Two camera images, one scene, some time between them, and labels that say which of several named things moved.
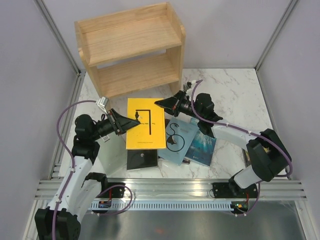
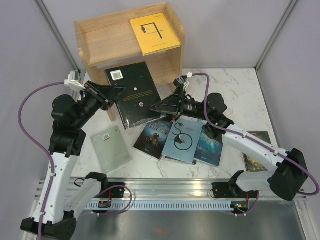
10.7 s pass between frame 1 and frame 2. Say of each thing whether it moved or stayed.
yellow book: moved
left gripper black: moved
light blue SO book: moved
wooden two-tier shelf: stayed
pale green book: stayed
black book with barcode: moved
